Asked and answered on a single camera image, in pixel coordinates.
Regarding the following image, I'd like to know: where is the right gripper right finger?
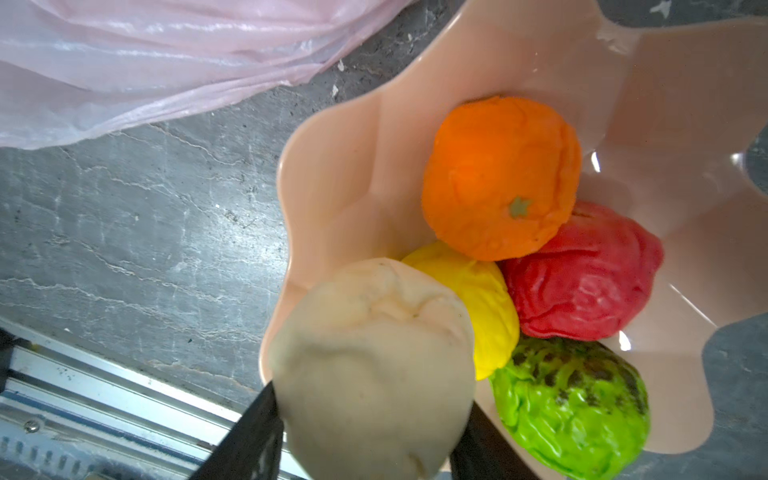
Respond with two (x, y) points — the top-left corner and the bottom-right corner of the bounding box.
(449, 402), (540, 480)

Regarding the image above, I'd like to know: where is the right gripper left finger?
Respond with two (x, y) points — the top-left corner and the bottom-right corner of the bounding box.
(189, 382), (284, 480)

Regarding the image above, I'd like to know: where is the green fake fruit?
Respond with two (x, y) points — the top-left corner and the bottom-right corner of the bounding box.
(489, 336), (651, 479)

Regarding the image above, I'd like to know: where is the yellow fake lemon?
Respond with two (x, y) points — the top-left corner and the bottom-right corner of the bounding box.
(402, 241), (520, 381)

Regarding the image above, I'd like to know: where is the beige fake mushroom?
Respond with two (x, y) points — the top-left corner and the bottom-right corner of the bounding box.
(267, 258), (475, 479)

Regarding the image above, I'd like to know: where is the red fake strawberry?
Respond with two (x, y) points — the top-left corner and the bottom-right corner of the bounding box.
(499, 201), (664, 341)

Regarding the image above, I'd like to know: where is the orange fake fruit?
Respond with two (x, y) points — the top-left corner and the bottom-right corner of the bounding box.
(421, 97), (582, 261)

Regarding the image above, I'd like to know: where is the pink scalloped bowl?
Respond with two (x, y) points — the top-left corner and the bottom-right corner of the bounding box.
(261, 1), (767, 455)

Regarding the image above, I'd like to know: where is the pink plastic bag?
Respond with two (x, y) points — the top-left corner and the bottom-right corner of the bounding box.
(1, 1), (404, 150)

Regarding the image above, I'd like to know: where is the aluminium front rail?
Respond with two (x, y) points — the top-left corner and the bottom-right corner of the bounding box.
(0, 317), (313, 480)

